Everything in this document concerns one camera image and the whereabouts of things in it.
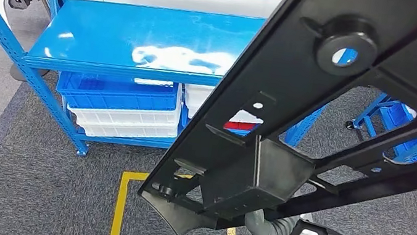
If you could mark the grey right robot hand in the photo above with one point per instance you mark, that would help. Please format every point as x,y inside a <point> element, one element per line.
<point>258,225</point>

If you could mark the black plastic panel part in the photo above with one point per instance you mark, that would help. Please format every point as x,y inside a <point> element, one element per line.
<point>275,60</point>

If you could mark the small red item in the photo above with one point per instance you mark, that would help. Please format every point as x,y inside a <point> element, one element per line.
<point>238,126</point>

